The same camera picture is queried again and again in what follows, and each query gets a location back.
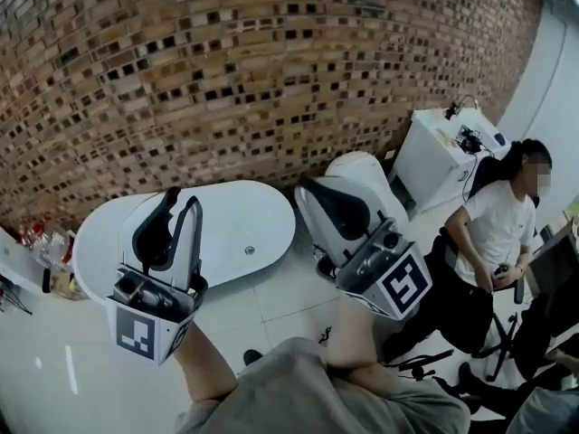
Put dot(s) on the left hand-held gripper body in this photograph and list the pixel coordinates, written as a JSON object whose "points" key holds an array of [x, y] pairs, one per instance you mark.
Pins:
{"points": [[135, 333]]}

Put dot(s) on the black device on cabinet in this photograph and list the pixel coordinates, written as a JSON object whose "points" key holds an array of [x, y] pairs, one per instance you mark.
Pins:
{"points": [[468, 138]]}

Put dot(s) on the person's right forearm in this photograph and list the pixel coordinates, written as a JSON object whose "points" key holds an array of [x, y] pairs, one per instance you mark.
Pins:
{"points": [[353, 346]]}

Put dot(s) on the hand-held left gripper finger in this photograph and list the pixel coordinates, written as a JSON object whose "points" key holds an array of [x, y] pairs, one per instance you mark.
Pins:
{"points": [[187, 242], [149, 233]]}

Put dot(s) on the bunch of clear plastic bottles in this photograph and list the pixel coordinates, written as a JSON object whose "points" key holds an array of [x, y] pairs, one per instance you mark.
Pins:
{"points": [[50, 247]]}

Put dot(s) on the white side table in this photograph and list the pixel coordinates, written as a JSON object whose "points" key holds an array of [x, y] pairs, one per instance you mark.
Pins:
{"points": [[13, 265]]}

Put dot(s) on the small blue object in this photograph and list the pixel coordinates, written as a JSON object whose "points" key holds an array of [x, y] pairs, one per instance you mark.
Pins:
{"points": [[500, 137]]}

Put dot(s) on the black office chair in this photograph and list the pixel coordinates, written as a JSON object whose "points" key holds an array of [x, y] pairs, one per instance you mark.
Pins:
{"points": [[502, 346]]}

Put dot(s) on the person's black shoe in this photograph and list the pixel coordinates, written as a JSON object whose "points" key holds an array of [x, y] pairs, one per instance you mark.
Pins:
{"points": [[252, 356]]}

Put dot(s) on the person's grey shirt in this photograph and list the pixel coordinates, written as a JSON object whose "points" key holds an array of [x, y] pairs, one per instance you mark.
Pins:
{"points": [[316, 400]]}

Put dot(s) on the white toilet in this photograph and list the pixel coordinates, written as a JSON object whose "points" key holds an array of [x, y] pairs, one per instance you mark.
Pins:
{"points": [[362, 165]]}

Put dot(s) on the white cabinet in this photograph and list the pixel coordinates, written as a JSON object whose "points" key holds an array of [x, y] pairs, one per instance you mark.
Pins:
{"points": [[429, 165]]}

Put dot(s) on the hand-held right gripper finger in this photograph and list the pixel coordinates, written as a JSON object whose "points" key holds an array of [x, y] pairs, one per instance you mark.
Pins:
{"points": [[335, 206]]}

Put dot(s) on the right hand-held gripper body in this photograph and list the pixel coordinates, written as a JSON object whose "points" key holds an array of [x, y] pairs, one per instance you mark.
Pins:
{"points": [[402, 283]]}

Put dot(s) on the brown cardboard box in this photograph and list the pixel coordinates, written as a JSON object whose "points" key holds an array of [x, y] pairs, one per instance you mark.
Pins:
{"points": [[68, 283]]}

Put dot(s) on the person's left forearm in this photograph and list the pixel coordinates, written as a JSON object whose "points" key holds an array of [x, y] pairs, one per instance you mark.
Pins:
{"points": [[203, 364]]}

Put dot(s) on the black gooseneck camera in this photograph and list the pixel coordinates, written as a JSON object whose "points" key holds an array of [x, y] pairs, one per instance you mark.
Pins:
{"points": [[451, 112]]}

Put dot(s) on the white bathtub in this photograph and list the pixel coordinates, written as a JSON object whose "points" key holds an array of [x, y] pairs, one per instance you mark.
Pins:
{"points": [[244, 215]]}

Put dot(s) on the dark monitor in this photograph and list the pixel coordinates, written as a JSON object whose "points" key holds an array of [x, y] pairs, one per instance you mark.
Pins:
{"points": [[554, 265]]}

